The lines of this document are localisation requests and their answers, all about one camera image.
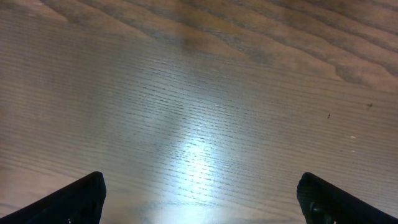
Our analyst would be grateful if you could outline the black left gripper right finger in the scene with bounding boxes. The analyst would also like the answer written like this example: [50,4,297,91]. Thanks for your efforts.
[297,172,397,224]

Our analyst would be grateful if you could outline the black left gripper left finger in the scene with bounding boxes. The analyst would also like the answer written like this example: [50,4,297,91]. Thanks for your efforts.
[1,171,106,224]

